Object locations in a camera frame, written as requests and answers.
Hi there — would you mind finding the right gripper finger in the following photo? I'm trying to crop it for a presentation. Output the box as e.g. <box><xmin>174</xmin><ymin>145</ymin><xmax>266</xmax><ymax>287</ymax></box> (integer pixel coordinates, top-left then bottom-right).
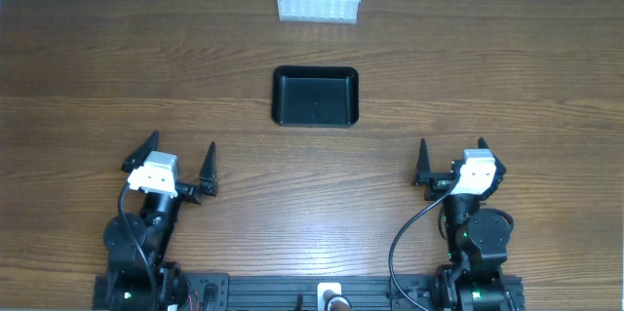
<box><xmin>476</xmin><ymin>136</ymin><xmax>509</xmax><ymax>188</ymax></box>
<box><xmin>411</xmin><ymin>136</ymin><xmax>433</xmax><ymax>187</ymax></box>

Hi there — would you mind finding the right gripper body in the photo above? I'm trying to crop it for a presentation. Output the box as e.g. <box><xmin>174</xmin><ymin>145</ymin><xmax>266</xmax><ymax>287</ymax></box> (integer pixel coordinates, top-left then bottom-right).
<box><xmin>421</xmin><ymin>170</ymin><xmax>459</xmax><ymax>203</ymax></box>

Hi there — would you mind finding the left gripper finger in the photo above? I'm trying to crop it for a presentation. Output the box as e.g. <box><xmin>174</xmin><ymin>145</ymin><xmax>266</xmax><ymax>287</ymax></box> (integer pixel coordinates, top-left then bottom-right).
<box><xmin>197</xmin><ymin>140</ymin><xmax>219</xmax><ymax>198</ymax></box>
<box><xmin>120</xmin><ymin>129</ymin><xmax>161</xmax><ymax>175</ymax></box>

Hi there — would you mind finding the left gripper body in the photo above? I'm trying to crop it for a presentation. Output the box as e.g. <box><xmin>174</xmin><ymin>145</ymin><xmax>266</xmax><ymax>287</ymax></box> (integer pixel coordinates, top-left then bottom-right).
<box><xmin>173</xmin><ymin>180</ymin><xmax>207</xmax><ymax>207</ymax></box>

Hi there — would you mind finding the black tray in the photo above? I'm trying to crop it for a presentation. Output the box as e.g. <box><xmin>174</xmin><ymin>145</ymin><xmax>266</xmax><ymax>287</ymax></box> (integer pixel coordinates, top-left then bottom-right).
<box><xmin>271</xmin><ymin>64</ymin><xmax>361</xmax><ymax>130</ymax></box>

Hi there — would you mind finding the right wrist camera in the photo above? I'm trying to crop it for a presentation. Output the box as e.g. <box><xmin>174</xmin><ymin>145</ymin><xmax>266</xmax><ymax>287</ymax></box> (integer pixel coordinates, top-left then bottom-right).
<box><xmin>450</xmin><ymin>148</ymin><xmax>498</xmax><ymax>197</ymax></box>

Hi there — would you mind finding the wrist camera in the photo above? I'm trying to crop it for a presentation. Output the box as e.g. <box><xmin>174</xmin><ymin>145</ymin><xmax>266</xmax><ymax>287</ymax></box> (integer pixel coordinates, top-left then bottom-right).
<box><xmin>450</xmin><ymin>148</ymin><xmax>498</xmax><ymax>197</ymax></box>
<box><xmin>127</xmin><ymin>150</ymin><xmax>181</xmax><ymax>199</ymax></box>

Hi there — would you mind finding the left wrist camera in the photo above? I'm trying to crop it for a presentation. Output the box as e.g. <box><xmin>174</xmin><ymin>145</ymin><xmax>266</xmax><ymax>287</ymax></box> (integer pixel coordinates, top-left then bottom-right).
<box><xmin>127</xmin><ymin>150</ymin><xmax>181</xmax><ymax>199</ymax></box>

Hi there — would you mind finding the black cable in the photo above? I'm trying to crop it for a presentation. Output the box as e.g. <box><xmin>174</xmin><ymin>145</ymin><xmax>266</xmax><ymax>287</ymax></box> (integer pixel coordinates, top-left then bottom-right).
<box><xmin>387</xmin><ymin>181</ymin><xmax>462</xmax><ymax>311</ymax></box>
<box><xmin>117</xmin><ymin>181</ymin><xmax>161</xmax><ymax>311</ymax></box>

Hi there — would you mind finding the mounting rail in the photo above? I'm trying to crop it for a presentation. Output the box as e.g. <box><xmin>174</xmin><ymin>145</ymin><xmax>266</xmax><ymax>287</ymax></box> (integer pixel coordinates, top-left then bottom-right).
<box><xmin>92</xmin><ymin>272</ymin><xmax>527</xmax><ymax>311</ymax></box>

